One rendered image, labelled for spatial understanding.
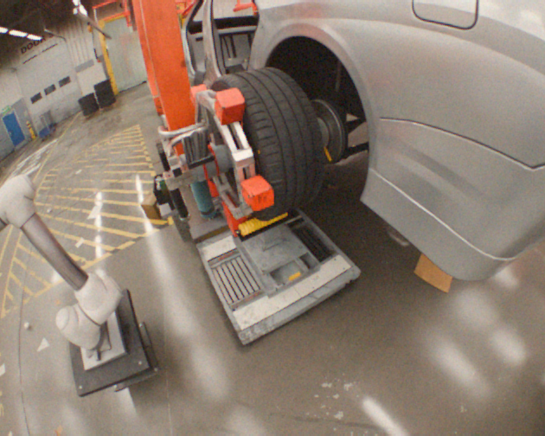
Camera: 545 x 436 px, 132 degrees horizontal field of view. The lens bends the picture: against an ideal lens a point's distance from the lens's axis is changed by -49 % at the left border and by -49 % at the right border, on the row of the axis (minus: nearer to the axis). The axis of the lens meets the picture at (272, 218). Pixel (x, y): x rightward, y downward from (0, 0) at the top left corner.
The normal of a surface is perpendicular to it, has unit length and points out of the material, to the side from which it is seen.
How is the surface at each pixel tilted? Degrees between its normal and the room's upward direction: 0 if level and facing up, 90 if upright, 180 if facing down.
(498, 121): 90
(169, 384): 0
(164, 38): 90
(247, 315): 0
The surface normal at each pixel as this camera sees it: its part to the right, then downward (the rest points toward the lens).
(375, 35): -0.87, 0.39
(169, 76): 0.50, 0.58
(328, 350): -0.07, -0.71
